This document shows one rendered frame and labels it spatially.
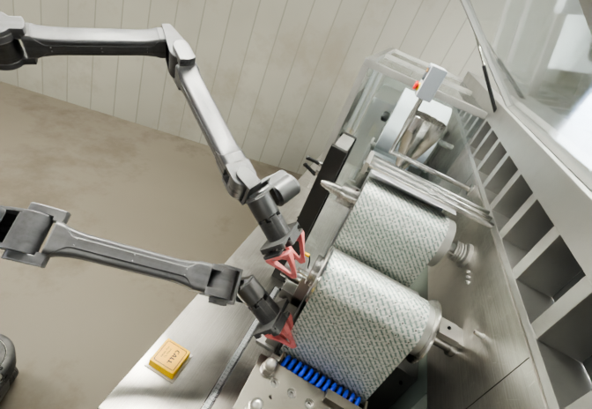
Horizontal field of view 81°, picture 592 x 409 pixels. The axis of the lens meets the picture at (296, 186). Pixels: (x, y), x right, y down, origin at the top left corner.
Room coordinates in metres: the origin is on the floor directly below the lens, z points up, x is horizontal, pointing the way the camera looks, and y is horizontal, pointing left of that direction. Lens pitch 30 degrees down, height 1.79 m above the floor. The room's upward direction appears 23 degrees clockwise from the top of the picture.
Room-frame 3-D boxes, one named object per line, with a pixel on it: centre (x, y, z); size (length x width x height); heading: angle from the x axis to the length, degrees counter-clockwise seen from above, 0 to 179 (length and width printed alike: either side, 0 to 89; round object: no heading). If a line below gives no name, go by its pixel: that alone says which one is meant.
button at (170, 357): (0.49, 0.12, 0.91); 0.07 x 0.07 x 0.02; 81
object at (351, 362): (0.54, -0.24, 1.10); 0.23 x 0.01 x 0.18; 81
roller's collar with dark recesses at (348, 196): (0.86, -0.15, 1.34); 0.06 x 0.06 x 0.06; 81
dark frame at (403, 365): (0.63, -0.30, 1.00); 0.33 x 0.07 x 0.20; 81
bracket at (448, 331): (0.57, -0.43, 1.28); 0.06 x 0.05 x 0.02; 81
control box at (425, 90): (1.15, -0.25, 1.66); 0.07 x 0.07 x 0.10; 87
